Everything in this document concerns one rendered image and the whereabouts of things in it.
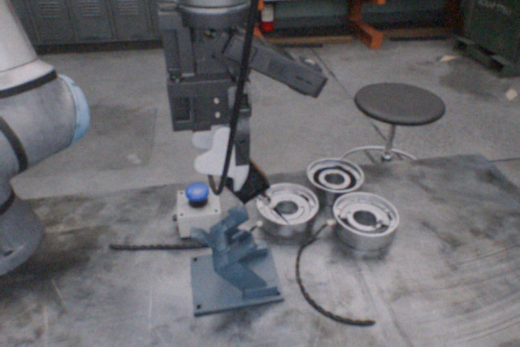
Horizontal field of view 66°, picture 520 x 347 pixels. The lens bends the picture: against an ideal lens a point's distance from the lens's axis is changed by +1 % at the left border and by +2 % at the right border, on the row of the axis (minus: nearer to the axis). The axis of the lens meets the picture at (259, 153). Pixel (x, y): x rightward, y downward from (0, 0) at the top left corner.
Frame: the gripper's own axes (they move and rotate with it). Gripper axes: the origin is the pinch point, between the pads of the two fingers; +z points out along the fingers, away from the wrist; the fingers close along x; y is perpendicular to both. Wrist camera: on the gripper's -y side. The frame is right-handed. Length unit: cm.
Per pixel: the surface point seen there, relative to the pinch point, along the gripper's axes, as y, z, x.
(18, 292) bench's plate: 32.2, 19.8, -3.5
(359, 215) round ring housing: -21.6, 18.1, -8.0
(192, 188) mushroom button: 6.2, 12.3, -13.4
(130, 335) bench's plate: 15.9, 19.8, 6.2
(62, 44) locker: 113, 91, -341
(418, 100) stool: -79, 38, -83
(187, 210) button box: 7.5, 15.2, -11.6
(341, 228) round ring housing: -16.6, 16.4, -4.0
